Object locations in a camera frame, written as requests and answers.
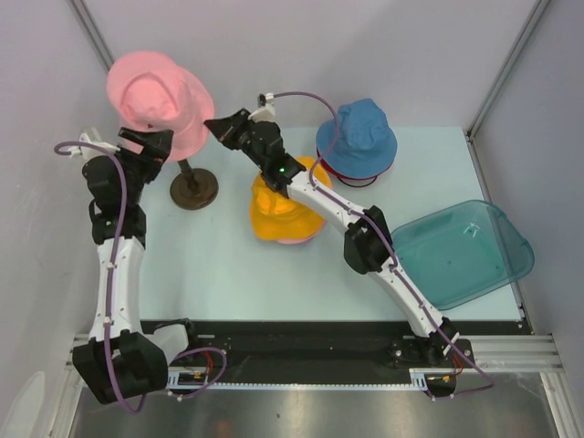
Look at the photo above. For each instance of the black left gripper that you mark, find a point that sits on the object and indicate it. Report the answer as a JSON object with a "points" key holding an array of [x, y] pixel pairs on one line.
{"points": [[156, 149]]}

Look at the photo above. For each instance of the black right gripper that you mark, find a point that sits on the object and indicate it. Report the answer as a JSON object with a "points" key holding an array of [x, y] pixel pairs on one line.
{"points": [[224, 130]]}

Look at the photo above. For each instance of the red bucket hat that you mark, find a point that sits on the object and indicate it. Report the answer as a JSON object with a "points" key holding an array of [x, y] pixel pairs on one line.
{"points": [[356, 169]]}

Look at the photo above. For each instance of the yellow hat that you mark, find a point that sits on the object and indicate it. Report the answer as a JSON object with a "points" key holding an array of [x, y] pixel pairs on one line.
{"points": [[273, 216]]}

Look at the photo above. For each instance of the pink bucket hat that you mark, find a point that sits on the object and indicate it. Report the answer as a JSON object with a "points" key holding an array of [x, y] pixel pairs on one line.
{"points": [[298, 241]]}

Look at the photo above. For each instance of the blue hat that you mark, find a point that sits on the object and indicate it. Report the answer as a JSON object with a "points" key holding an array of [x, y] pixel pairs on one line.
{"points": [[360, 130]]}

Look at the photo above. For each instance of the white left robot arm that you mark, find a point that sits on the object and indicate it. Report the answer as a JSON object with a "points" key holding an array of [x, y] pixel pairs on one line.
{"points": [[119, 361]]}

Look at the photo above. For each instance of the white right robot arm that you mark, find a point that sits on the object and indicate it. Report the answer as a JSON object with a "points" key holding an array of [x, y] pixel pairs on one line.
{"points": [[367, 247]]}

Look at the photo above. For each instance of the brown wooden stand base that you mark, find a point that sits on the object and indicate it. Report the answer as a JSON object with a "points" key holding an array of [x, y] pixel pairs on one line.
{"points": [[194, 188]]}

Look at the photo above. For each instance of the teal plastic basket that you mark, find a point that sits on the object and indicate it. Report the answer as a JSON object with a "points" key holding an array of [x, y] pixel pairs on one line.
{"points": [[462, 252]]}

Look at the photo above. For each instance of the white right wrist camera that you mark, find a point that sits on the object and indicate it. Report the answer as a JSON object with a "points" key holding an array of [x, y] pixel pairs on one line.
{"points": [[266, 110]]}

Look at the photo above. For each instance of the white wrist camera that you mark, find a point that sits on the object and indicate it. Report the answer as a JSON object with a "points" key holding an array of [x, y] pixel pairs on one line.
{"points": [[266, 110], [91, 135]]}

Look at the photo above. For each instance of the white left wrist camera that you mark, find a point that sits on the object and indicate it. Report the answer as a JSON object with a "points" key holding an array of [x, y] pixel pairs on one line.
{"points": [[91, 135]]}

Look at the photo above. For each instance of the black wire hat stand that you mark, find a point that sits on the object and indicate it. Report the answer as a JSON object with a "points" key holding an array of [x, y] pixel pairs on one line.
{"points": [[357, 183]]}

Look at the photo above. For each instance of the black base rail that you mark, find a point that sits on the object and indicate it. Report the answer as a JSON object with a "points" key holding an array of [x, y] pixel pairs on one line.
{"points": [[325, 352]]}

